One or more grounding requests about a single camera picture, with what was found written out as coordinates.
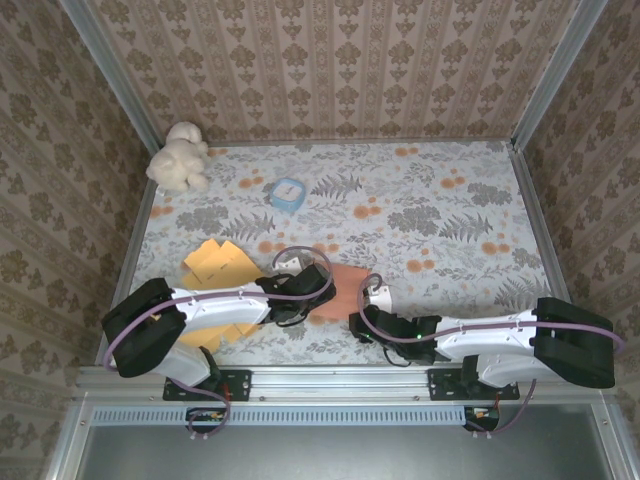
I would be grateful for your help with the salmon pink paper box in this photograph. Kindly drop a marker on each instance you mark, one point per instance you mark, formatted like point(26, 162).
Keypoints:
point(347, 290)

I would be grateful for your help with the yellow paper box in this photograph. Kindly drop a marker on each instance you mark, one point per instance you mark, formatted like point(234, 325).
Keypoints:
point(220, 265)

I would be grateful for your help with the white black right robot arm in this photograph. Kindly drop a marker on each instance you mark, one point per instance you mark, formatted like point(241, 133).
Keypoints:
point(490, 342)

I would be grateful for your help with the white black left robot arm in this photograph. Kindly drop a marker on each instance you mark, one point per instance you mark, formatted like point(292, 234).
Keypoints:
point(215, 312)

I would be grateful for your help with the light blue alarm clock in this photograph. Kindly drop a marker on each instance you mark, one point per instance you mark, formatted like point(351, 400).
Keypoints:
point(287, 195)

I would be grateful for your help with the small black controller board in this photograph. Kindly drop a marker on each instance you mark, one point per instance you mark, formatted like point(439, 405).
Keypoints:
point(205, 416)
point(482, 415)

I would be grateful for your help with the grey metal sheet panel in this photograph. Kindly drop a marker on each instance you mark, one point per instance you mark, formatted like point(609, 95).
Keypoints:
point(325, 455)

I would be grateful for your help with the white plush toy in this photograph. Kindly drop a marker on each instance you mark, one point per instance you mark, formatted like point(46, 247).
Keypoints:
point(175, 160)

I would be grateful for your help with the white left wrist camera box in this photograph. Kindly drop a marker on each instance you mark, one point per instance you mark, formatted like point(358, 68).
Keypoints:
point(290, 264)

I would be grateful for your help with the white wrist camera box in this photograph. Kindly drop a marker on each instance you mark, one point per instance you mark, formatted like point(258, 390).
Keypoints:
point(382, 299)
point(290, 264)

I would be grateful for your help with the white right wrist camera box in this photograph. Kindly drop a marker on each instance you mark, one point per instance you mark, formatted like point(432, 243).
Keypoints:
point(382, 299)

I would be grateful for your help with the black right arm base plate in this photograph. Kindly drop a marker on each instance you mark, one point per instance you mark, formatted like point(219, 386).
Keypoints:
point(440, 385)

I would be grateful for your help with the aluminium front rail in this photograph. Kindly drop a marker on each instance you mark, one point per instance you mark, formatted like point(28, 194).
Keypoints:
point(340, 380)

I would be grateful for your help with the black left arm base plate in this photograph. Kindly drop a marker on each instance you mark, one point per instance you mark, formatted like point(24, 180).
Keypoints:
point(240, 385)

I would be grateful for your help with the aluminium table side rail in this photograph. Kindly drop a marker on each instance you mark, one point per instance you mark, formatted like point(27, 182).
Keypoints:
point(137, 235)
point(525, 190)

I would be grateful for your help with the aluminium lower frame bar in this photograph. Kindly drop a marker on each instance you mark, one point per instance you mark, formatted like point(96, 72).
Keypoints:
point(615, 440)
point(67, 440)

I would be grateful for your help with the aluminium corner post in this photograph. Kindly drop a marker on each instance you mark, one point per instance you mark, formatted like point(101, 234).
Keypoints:
point(555, 75)
point(110, 75)

